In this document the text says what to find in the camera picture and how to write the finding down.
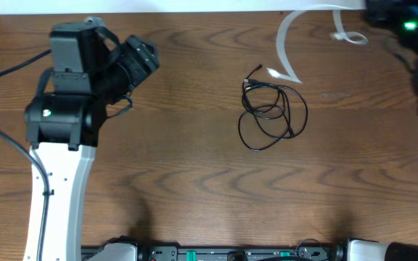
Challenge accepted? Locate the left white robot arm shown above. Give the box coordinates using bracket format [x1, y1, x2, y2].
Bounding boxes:
[24, 17, 160, 260]

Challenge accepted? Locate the white usb cable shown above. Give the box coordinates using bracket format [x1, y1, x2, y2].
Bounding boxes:
[266, 4, 369, 84]

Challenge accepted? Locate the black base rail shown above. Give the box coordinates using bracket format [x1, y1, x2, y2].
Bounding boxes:
[80, 237, 418, 261]

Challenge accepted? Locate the black usb cable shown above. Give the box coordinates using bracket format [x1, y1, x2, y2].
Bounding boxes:
[237, 64, 309, 152]

